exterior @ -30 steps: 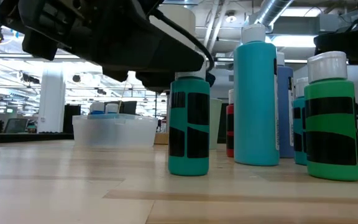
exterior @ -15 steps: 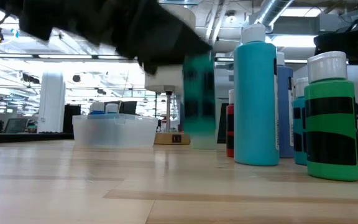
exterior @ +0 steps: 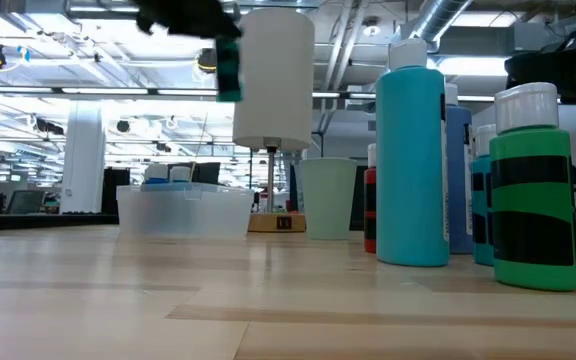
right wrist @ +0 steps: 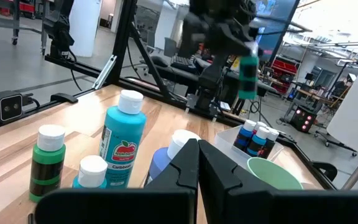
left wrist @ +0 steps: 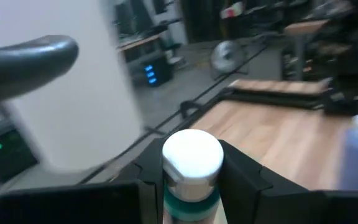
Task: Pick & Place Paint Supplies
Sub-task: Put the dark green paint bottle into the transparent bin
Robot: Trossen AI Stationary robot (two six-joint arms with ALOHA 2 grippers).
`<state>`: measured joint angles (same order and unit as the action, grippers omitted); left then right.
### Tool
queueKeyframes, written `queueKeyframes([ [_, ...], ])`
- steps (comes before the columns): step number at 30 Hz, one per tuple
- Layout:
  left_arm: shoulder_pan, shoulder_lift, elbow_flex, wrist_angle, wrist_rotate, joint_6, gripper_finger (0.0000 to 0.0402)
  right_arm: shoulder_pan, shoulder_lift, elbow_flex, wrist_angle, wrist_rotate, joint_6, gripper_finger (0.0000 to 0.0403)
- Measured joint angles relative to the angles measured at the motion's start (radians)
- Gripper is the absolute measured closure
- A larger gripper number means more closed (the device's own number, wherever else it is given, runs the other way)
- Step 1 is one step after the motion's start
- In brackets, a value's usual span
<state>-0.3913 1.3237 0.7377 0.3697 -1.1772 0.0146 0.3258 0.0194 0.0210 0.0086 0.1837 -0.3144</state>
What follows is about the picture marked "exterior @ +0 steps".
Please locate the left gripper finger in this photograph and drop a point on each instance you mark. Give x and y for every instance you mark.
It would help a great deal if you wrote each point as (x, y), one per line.
(225, 30)

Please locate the teal green small paint bottle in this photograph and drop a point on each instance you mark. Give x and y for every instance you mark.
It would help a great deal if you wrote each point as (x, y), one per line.
(228, 70)

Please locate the large periwinkle paint bottle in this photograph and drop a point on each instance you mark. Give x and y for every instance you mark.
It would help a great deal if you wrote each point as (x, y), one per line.
(458, 175)

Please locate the turquoise small paint bottle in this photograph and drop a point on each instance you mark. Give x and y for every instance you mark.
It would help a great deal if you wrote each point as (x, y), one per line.
(480, 197)

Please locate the large turquoise paint bottle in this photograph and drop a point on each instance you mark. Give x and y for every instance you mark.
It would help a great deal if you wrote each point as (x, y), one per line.
(410, 165)

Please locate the red small paint bottle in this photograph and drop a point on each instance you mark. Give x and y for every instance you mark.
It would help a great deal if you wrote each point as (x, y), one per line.
(370, 200)

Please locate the white building pillar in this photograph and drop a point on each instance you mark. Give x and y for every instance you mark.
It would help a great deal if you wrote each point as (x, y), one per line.
(82, 160)

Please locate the clear plastic container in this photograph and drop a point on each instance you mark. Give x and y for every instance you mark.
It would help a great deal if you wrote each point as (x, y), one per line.
(183, 212)

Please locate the black cabinet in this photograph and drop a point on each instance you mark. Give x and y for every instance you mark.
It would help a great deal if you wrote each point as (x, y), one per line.
(115, 192)

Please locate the mint green cup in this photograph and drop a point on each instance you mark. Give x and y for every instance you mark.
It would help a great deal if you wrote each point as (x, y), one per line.
(328, 200)

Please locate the silver ventilation duct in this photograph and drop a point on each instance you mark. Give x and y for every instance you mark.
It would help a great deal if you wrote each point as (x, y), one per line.
(438, 17)

